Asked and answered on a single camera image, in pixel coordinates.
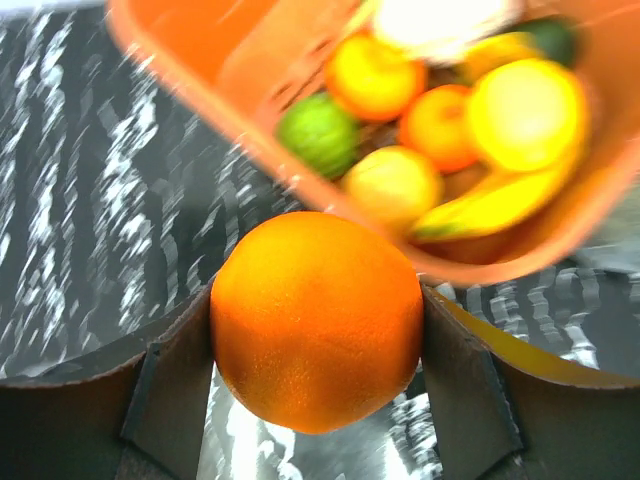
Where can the yellow fake lemon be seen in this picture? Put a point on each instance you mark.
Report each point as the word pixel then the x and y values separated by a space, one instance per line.
pixel 528 115

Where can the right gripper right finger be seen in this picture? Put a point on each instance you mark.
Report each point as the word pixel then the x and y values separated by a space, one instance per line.
pixel 505 409

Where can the white fake cauliflower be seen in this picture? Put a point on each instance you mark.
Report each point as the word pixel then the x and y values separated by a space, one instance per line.
pixel 440 32

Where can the yellow fake bananas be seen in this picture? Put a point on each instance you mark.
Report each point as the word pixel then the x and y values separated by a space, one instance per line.
pixel 501 199

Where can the green fake lime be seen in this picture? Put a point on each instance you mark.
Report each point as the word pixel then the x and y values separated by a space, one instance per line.
pixel 321 134

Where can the dark green fake avocado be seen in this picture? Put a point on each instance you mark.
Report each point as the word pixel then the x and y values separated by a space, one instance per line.
pixel 555 36

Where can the pale yellow fake fruit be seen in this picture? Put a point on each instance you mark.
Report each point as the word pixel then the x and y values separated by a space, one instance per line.
pixel 394 185

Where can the fake orange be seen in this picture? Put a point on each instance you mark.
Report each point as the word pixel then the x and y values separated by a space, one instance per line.
pixel 317 322
pixel 434 126
pixel 372 80

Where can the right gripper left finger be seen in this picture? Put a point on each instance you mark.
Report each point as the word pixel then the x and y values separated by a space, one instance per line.
pixel 132 409

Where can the orange plastic basket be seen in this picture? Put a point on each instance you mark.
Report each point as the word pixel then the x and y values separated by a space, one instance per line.
pixel 239 64

